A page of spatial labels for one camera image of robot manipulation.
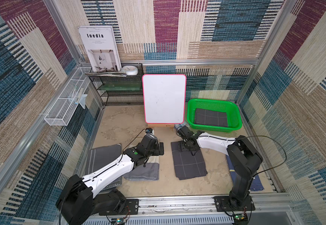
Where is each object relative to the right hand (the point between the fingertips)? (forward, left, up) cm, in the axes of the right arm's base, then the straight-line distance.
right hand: (184, 146), depth 94 cm
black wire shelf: (+30, +41, +25) cm, 56 cm away
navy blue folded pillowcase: (-24, -38, -1) cm, 45 cm away
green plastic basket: (+19, -38, +2) cm, 43 cm away
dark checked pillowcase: (-13, -1, -1) cm, 13 cm away
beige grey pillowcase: (-17, +21, +1) cm, 27 cm away
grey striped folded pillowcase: (-8, +57, 0) cm, 57 cm away
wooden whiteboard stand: (+14, +16, +6) cm, 22 cm away
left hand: (-4, +17, +10) cm, 21 cm away
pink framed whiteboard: (+24, +13, +21) cm, 34 cm away
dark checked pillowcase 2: (+23, -22, +2) cm, 32 cm away
